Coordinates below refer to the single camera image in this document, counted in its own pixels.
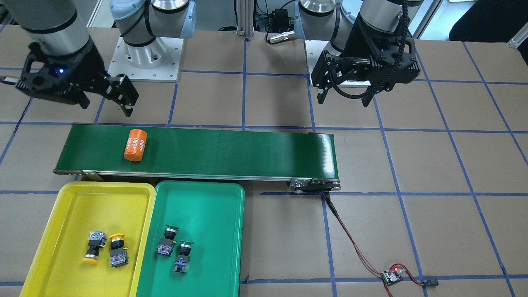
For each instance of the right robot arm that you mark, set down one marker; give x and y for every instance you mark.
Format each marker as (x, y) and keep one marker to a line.
(61, 30)

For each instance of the green tray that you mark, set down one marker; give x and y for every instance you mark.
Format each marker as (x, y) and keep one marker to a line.
(210, 216)

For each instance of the yellow tray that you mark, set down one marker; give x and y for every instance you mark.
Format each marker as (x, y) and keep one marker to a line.
(81, 207)

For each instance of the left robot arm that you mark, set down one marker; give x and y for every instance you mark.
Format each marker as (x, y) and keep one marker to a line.
(328, 20)

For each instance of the orange cylinder marked 4680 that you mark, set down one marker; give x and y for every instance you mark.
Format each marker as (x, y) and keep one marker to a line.
(135, 146)

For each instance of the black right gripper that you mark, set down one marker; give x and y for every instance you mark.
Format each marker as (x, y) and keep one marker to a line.
(87, 62)

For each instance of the green push button red contact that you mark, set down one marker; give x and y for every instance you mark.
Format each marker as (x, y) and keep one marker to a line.
(166, 245)

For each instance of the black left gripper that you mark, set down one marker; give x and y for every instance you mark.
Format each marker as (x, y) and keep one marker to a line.
(358, 43)

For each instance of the green conveyor belt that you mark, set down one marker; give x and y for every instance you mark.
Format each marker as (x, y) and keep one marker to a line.
(307, 162)

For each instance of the green push button blue contact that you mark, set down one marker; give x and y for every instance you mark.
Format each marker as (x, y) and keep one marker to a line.
(182, 261)

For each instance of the aluminium frame post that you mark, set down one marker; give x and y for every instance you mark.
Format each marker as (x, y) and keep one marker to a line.
(245, 17)

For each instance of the yellow push button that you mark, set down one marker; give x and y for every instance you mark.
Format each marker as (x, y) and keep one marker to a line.
(96, 240)
(118, 256)

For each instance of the small controller circuit board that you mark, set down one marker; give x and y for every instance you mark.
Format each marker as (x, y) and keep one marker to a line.
(392, 276)

